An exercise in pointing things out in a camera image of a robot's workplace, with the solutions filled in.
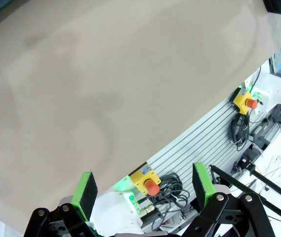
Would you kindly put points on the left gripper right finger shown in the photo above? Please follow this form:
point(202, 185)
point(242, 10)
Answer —
point(204, 187)

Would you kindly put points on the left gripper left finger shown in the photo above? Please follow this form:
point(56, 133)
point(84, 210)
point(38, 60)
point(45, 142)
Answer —
point(83, 197)

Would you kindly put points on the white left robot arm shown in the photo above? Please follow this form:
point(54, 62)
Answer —
point(113, 209)

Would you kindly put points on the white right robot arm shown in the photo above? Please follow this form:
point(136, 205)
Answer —
point(262, 95)

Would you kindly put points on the black pole clamp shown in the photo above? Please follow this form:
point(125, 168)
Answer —
point(246, 163)

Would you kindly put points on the yellow emergency stop button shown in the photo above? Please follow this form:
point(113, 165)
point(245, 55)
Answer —
point(241, 101)
point(143, 177)

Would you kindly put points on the black electronic device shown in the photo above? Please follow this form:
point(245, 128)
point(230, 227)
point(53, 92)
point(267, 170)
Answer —
point(261, 138)

